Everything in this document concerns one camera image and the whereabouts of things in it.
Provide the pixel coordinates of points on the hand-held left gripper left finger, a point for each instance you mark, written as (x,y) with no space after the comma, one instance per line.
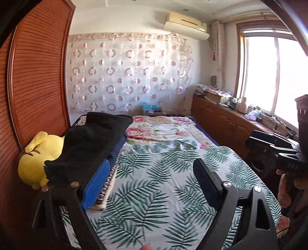
(96,182)

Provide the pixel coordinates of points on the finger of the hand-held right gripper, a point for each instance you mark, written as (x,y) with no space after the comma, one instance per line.
(262,140)

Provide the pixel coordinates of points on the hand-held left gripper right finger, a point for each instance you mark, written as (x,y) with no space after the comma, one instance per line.
(207,182)

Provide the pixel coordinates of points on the black printed t-shirt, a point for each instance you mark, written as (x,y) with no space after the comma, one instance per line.
(91,137)

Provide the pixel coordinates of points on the folded navy clothes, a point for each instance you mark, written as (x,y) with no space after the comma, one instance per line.
(118,146)

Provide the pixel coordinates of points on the person's right hand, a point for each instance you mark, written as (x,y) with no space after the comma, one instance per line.
(288,192)

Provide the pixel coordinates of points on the person's left hand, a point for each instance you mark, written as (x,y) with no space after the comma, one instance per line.
(145,247)

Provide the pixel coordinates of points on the soft tissue pack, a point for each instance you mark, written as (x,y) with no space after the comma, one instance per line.
(251,115)

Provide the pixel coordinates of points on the white plastic jug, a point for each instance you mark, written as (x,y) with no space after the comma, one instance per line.
(243,105)

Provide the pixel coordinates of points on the leaf-print bed sheet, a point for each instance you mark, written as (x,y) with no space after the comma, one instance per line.
(163,187)

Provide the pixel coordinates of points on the long wooden cabinet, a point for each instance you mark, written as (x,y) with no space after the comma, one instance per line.
(221,122)

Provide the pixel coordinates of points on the dark brown wooden panel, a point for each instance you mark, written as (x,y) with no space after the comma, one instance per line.
(302,115)

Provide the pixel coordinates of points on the open cardboard box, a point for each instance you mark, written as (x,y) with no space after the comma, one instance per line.
(216,97)

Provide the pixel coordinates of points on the yellow plush toy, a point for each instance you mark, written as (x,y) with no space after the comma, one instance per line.
(36,161)

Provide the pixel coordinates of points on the wooden-framed window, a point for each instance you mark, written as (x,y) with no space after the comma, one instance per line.
(272,74)

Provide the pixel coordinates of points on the floral blanket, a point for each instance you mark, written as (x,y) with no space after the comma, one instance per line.
(163,127)

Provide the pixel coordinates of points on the small round fan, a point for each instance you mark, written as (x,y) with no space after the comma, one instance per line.
(214,81)

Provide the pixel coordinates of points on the floral patterned cloth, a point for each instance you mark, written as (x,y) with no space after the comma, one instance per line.
(205,88)

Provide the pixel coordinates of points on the blue plastic bag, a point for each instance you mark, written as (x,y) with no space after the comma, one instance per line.
(150,107)

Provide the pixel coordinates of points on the patterned window curtain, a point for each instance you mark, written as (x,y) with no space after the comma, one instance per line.
(217,52)

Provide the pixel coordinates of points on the slatted wooden wardrobe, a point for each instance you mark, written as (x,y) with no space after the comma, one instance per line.
(36,84)

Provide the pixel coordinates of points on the circle-patterned sheer wall curtain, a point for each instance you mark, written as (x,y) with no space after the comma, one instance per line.
(130,74)

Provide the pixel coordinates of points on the wall air conditioner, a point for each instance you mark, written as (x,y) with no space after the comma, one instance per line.
(185,26)

